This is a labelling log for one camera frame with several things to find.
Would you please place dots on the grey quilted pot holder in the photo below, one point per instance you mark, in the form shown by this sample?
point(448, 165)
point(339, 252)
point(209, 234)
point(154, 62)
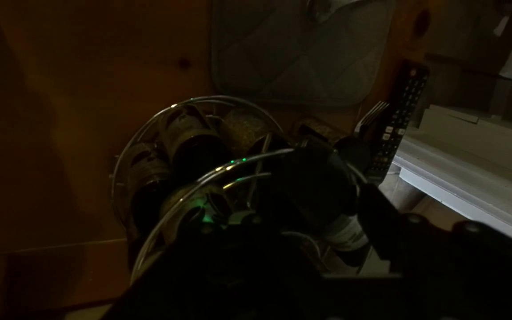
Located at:
point(291, 60)

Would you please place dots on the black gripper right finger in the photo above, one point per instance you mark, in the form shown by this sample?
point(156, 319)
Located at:
point(444, 261)

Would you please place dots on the white ledge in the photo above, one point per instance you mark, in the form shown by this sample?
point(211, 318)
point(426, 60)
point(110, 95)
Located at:
point(474, 172)

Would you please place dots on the black remote control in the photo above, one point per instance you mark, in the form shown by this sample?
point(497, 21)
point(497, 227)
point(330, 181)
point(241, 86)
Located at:
point(400, 113)

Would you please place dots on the dark spice jar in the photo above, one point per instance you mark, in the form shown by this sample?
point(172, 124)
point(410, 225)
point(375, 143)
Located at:
point(314, 190)

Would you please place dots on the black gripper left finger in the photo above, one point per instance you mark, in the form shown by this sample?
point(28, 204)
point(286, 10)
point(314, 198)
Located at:
point(208, 278)

